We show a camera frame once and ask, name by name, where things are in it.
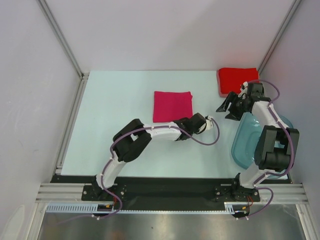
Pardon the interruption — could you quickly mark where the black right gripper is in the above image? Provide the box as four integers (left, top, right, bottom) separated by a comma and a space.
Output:
216, 91, 249, 121

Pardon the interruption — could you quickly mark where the magenta pink t shirt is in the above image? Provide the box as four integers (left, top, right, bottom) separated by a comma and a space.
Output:
152, 91, 193, 123

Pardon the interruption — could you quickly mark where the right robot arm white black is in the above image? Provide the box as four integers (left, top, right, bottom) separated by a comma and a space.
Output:
216, 80, 300, 202

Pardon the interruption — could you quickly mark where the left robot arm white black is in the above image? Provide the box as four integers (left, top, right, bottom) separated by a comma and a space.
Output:
92, 113, 213, 200

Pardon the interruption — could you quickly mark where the folded red t shirt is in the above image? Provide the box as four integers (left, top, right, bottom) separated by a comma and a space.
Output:
216, 67, 259, 94

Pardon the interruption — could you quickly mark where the teal transparent plastic bin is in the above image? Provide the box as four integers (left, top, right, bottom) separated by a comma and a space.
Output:
231, 112, 300, 170

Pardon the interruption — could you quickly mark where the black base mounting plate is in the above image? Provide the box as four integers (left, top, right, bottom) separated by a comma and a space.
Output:
49, 174, 292, 211

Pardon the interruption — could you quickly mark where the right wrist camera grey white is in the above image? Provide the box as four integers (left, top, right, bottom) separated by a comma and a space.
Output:
240, 81, 249, 94

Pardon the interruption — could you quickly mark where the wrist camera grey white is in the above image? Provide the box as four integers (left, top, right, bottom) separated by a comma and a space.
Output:
240, 81, 249, 94
204, 115, 215, 131

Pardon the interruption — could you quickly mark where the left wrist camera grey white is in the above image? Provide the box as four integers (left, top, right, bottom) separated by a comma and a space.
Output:
204, 115, 215, 131

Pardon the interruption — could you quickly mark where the front aluminium frame rail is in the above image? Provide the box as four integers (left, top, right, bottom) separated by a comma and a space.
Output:
36, 183, 309, 205

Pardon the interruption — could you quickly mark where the right aluminium frame post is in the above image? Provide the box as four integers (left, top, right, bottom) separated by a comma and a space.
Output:
257, 0, 304, 75

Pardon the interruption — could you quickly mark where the aluminium frame post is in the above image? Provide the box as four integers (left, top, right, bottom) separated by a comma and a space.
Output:
257, 0, 304, 75
36, 0, 84, 79

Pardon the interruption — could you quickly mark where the left aluminium frame post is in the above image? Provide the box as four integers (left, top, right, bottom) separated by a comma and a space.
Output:
36, 0, 84, 79

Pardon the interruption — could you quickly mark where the grey slotted cable duct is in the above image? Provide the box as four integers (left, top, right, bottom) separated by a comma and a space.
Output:
45, 202, 248, 215

